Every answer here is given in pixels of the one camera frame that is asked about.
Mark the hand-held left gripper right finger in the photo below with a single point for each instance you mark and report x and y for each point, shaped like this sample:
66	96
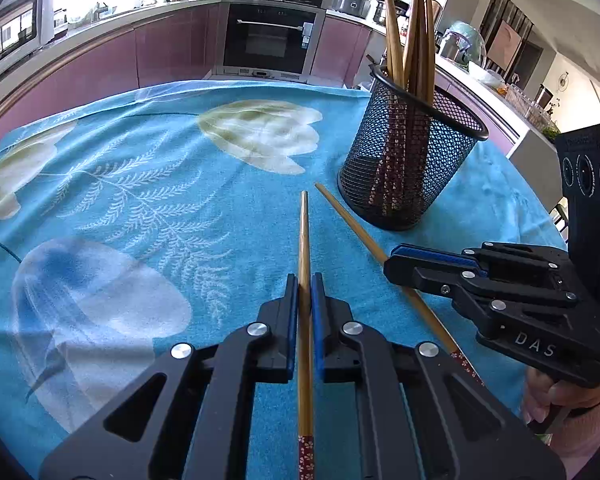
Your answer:
317	320

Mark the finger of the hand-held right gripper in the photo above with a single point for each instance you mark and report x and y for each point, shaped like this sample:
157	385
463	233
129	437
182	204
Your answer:
430	275
430	252

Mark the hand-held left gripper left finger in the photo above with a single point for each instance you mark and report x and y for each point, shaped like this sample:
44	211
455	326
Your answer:
293	320

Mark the wooden chopstick with red end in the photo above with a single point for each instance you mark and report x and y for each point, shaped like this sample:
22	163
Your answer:
305	240
355	232

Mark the black mesh utensil holder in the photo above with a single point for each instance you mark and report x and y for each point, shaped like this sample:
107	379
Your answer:
415	160

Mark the bunch of wooden chopsticks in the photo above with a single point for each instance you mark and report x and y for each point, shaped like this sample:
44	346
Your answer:
392	35

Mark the person's right forearm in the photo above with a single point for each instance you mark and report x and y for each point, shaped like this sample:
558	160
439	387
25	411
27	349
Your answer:
590	435

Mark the person's right hand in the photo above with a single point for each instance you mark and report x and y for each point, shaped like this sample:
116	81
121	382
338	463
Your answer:
540	395

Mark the white side cabinet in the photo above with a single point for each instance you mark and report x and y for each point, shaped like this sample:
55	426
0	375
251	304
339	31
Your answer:
535	165

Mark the green plant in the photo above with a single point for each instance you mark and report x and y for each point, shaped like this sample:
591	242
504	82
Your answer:
551	131

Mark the group of clear glass cups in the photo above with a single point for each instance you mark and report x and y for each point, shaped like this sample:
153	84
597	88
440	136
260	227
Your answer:
527	105

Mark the white bowl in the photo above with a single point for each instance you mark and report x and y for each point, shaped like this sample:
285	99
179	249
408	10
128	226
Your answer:
487	75

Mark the blue floral tablecloth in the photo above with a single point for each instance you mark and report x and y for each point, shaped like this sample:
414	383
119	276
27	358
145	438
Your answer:
145	200

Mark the green glass jar appliance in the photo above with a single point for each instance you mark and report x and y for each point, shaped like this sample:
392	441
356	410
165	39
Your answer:
460	42

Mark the purple cabinets under white counter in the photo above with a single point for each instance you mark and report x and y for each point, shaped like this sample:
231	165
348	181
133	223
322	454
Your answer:
340	50

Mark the silver rice cooker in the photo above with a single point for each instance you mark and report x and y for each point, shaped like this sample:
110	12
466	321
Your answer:
380	12

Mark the stainless steel box appliance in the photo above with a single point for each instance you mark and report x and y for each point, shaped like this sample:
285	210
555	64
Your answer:
352	4

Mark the built-in black oven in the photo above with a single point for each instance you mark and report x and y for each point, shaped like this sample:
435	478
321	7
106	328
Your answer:
270	40

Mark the curved purple kitchen cabinets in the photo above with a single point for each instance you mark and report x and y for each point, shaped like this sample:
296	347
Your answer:
110	65

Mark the silver microwave oven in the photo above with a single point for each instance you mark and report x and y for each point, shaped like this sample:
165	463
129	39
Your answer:
12	25

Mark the framed wall picture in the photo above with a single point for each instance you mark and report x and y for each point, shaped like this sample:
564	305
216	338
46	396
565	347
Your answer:
506	42

